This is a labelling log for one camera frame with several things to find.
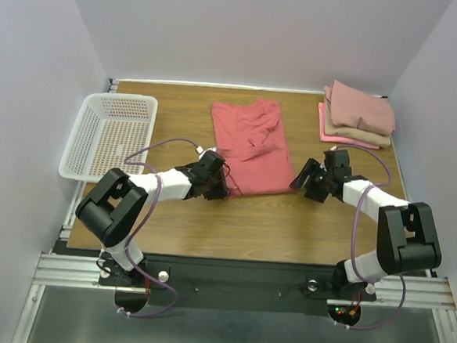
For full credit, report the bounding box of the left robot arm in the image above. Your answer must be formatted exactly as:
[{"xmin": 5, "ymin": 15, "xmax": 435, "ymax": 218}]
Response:
[{"xmin": 75, "ymin": 150, "xmax": 243, "ymax": 307}]

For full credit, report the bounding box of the folded bright pink shirt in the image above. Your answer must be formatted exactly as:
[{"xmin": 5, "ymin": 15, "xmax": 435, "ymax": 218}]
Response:
[{"xmin": 318, "ymin": 103, "xmax": 379, "ymax": 150}]

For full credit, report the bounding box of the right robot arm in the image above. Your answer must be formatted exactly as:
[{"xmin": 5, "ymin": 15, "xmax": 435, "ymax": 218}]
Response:
[{"xmin": 290, "ymin": 146, "xmax": 442, "ymax": 298}]

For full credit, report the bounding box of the white perforated plastic basket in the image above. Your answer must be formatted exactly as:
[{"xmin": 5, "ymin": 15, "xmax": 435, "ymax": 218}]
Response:
[{"xmin": 58, "ymin": 92, "xmax": 158, "ymax": 182}]

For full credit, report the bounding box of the red t-shirt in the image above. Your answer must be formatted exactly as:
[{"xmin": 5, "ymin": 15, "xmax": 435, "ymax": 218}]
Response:
[{"xmin": 211, "ymin": 99, "xmax": 295, "ymax": 198}]

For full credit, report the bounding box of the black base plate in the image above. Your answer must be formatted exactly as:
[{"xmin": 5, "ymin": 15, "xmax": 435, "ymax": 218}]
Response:
[{"xmin": 97, "ymin": 254, "xmax": 376, "ymax": 316}]

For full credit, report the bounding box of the folded tan shirt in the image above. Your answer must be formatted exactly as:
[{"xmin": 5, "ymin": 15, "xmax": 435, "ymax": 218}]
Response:
[{"xmin": 322, "ymin": 99, "xmax": 391, "ymax": 149}]

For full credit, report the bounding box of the folded dusty pink shirt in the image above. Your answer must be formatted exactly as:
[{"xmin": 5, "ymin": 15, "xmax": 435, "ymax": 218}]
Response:
[{"xmin": 324, "ymin": 80, "xmax": 396, "ymax": 136}]

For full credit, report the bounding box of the aluminium frame rail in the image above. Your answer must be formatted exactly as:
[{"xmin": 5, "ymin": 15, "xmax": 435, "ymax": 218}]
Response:
[{"xmin": 10, "ymin": 247, "xmax": 457, "ymax": 343}]

